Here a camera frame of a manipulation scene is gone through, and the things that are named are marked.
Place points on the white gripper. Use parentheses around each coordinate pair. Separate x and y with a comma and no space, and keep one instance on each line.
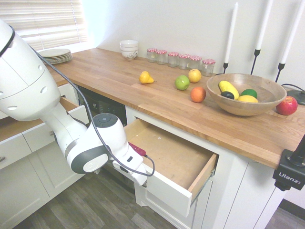
(135,173)

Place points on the wooden drawer with white front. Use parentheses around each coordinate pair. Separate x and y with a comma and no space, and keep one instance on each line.
(171,152)

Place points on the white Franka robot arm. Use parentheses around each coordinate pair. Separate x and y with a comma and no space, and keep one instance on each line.
(31,78)

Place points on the small open wooden drawer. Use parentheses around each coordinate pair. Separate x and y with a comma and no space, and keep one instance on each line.
(71,107)

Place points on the black built-in appliance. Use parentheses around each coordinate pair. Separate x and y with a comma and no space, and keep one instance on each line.
(104,105)

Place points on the white kitchen base cabinet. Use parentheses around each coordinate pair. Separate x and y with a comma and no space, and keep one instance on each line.
(238,190)

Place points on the orange red peach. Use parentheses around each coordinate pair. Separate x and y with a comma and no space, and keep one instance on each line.
(198,94)

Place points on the yellow pear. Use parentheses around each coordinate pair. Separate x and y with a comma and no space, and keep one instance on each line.
(145,78)

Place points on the green apple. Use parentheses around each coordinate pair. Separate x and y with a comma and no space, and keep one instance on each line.
(182,82)

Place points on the yellow apple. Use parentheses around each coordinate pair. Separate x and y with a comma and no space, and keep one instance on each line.
(195,75)

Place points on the white cabinet with shaker doors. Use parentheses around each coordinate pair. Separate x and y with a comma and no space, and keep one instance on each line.
(26,167)

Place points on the dark avocado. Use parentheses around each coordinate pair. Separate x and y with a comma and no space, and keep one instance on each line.
(227,95)

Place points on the glass jar red checked lid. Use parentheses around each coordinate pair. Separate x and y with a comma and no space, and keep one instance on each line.
(173,60)
(196,62)
(161,58)
(184,62)
(151,56)
(208,68)

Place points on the yellow banana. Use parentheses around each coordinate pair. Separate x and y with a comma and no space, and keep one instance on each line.
(230,89)

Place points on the white bowl with pattern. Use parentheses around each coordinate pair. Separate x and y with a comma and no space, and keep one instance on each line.
(129,54)

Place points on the yellow lemon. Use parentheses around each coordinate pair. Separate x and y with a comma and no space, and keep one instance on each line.
(247,99)

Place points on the green lime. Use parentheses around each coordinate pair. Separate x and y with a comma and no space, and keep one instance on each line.
(249,93)

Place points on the plain white bowl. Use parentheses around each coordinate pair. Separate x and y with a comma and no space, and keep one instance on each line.
(129,44)

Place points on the black candle holder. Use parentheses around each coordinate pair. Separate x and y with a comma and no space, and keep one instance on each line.
(281,70)
(256,58)
(225,67)

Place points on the large wooden bowl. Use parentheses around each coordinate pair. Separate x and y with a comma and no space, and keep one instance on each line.
(267,105)

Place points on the stack of white plates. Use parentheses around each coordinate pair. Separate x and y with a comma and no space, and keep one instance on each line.
(56,56)

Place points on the red apple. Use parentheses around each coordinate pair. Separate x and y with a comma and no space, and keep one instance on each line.
(287,106)

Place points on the tall white candle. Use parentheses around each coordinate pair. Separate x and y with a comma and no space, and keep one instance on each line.
(264,23)
(292,31)
(231,33)

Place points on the white window blind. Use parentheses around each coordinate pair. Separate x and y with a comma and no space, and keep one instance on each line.
(47,21)

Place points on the magenta wrist camera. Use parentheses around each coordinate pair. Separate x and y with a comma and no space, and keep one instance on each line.
(138,149)

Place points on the black Ulanzi camera clamp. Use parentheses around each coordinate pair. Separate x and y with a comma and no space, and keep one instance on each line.
(289,170)

